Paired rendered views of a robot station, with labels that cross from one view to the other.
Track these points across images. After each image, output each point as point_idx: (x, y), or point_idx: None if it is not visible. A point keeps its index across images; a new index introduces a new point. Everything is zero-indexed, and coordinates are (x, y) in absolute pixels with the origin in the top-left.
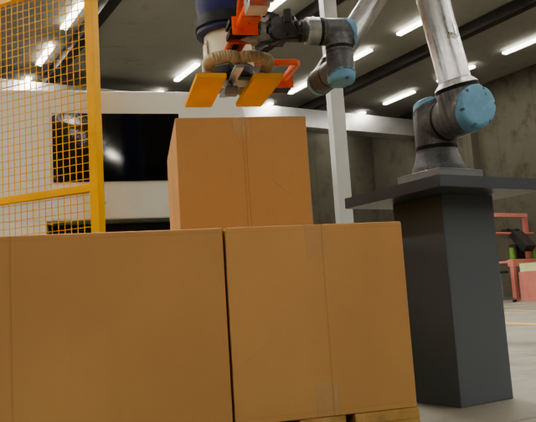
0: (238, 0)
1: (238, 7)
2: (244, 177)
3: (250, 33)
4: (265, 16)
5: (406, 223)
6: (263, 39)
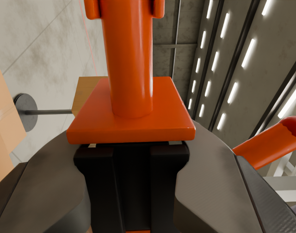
0: (262, 132)
1: (234, 147)
2: None
3: (88, 107)
4: (237, 206)
5: None
6: (25, 183)
